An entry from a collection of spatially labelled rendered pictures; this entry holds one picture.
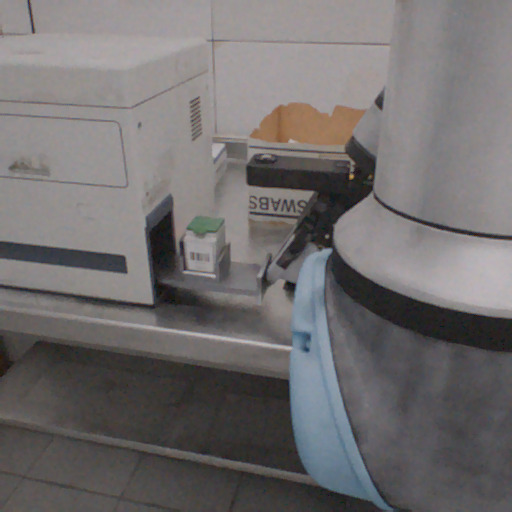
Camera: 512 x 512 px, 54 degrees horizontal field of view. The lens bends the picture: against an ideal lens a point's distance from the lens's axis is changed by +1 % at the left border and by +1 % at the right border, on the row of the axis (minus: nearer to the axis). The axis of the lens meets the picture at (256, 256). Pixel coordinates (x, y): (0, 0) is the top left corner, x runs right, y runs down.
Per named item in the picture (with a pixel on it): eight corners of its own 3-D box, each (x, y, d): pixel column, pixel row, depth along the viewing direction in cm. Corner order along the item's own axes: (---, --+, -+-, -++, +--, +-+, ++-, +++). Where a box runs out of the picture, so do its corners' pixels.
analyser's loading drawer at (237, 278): (109, 285, 67) (103, 250, 64) (131, 261, 72) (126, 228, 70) (260, 305, 63) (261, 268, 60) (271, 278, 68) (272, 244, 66)
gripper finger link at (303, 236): (283, 276, 58) (325, 220, 54) (272, 269, 58) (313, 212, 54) (290, 257, 63) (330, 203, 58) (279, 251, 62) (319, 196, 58)
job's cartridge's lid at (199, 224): (183, 234, 62) (183, 230, 61) (196, 218, 66) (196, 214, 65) (214, 237, 61) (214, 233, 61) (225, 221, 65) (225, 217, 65)
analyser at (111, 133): (-34, 283, 71) (-110, 52, 57) (72, 208, 94) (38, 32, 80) (174, 312, 65) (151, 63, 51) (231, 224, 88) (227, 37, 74)
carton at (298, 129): (244, 221, 89) (243, 136, 82) (275, 169, 114) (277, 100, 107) (387, 235, 84) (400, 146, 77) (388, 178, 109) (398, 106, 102)
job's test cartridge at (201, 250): (186, 277, 65) (183, 233, 62) (198, 260, 69) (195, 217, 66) (216, 281, 64) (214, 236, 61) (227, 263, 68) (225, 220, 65)
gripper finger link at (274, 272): (295, 316, 62) (337, 264, 58) (254, 291, 62) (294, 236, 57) (299, 303, 65) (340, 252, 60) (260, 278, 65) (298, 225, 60)
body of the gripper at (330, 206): (349, 275, 57) (419, 193, 51) (285, 235, 57) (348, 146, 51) (353, 245, 64) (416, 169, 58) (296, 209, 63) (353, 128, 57)
